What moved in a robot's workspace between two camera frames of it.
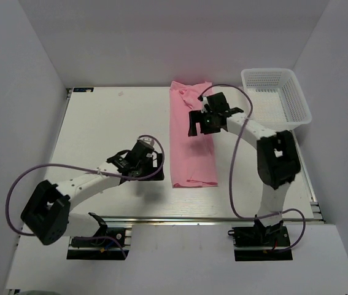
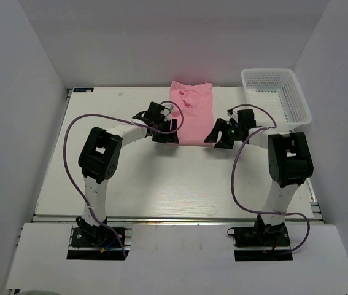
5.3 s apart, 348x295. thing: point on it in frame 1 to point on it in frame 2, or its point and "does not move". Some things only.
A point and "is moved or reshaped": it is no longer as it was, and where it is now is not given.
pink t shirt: x=192 y=157 is moved or reshaped
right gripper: x=196 y=117 to x=220 y=125
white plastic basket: x=278 y=99 does not move
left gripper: x=151 y=162 to x=170 y=137
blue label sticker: x=83 y=89 does not move
